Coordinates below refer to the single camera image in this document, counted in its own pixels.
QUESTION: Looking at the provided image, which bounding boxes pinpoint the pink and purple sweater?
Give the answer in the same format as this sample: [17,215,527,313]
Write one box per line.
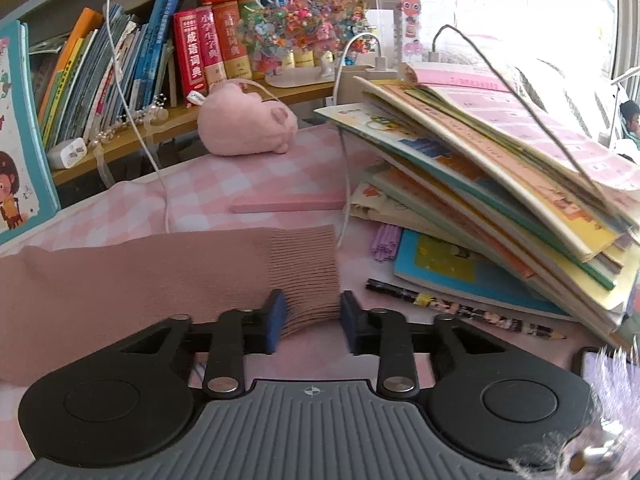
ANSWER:
[1,226,340,386]

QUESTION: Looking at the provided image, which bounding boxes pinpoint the patterned black pencil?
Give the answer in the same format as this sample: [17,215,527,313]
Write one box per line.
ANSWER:
[366,278,566,340]

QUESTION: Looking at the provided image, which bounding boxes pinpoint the purple counting sticks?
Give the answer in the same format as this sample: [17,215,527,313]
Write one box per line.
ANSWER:
[371,224,402,262]

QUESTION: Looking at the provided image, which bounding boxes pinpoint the stack of children's books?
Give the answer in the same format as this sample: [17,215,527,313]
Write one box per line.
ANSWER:
[319,63,639,347]

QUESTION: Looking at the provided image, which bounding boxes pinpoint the teal children's sound book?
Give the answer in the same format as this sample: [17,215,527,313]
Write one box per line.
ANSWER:
[0,21,60,243]

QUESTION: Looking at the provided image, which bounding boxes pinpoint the pink flat ruler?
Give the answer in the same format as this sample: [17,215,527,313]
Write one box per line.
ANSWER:
[229,194,344,214]

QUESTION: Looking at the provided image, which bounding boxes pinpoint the white power adapter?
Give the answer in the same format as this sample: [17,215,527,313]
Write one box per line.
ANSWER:
[47,138,88,170]

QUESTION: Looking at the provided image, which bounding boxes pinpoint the pink checkered tablecloth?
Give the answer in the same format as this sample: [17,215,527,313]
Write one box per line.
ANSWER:
[1,127,598,479]

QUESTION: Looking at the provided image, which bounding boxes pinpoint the pink plush pig toy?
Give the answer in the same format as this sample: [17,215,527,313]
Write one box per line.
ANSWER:
[198,80,298,157]

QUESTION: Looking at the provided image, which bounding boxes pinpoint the row of thin books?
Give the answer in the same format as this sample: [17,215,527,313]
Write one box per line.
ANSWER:
[36,0,182,151]

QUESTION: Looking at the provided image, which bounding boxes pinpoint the red idiom dictionary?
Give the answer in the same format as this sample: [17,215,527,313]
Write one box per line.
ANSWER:
[174,10,206,98]

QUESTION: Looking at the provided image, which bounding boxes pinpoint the red student dictionary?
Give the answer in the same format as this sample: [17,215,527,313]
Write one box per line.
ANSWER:
[196,6,227,91]

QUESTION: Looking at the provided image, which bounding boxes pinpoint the colourful bead flower ornament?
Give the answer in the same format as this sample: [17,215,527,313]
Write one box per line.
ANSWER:
[235,0,381,89]

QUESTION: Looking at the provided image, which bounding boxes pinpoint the wooden bookshelf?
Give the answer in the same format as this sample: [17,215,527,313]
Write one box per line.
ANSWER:
[0,0,402,208]

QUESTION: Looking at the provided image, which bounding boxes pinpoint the pearl bead string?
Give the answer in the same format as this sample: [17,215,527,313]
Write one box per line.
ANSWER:
[86,94,172,151]

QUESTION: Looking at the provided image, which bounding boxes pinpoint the white charging cable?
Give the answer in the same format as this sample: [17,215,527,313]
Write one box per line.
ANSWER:
[103,0,174,235]

